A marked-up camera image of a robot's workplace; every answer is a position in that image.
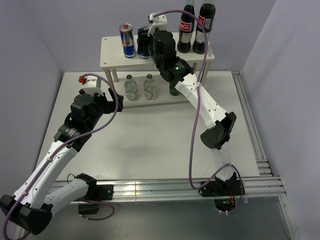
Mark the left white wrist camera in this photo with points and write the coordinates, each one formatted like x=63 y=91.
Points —
x=91 y=85

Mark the green glass bottle yellow label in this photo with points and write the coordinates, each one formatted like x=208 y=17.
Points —
x=173 y=91

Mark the clear bottle green cap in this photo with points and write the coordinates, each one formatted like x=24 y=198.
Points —
x=131 y=88
x=150 y=87

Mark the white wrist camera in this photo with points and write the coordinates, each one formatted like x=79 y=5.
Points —
x=91 y=85
x=158 y=22

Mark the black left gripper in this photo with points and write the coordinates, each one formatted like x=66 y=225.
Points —
x=110 y=106

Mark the white two-tier shelf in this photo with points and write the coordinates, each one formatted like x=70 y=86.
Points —
x=116 y=68

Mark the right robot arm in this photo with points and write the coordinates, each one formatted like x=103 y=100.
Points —
x=218 y=121

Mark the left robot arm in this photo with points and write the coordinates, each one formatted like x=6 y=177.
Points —
x=32 y=206

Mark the left cola bottle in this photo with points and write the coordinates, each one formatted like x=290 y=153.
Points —
x=186 y=28

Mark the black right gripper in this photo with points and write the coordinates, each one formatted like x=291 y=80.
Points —
x=142 y=37

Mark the silver blue can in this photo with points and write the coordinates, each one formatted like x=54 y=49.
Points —
x=144 y=53
x=127 y=40

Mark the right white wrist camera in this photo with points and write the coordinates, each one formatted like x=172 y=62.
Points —
x=158 y=22

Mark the cola bottle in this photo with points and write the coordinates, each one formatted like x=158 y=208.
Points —
x=206 y=17
x=186 y=28

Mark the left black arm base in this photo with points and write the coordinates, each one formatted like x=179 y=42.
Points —
x=103 y=192

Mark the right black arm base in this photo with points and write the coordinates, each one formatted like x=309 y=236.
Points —
x=224 y=193

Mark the right cola bottle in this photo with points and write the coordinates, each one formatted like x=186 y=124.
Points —
x=206 y=17

